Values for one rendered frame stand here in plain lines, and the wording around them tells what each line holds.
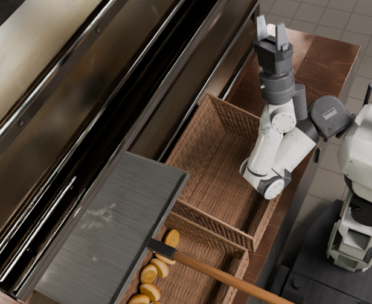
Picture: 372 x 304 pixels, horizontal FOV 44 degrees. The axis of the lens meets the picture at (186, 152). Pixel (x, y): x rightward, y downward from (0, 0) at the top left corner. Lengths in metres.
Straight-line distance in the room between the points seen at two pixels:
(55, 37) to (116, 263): 0.70
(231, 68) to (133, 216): 1.19
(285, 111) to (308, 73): 1.42
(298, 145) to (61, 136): 0.70
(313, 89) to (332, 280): 0.98
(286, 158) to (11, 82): 0.80
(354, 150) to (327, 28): 2.42
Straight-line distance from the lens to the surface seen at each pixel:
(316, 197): 2.86
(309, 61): 2.70
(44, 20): 1.24
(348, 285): 2.50
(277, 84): 1.20
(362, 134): 1.40
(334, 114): 1.42
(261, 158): 1.34
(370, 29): 3.77
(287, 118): 1.23
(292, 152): 1.43
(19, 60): 1.20
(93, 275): 1.50
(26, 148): 1.32
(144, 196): 1.57
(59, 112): 1.37
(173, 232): 2.07
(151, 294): 2.01
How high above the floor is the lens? 2.53
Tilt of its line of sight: 56 degrees down
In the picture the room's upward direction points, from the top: 15 degrees counter-clockwise
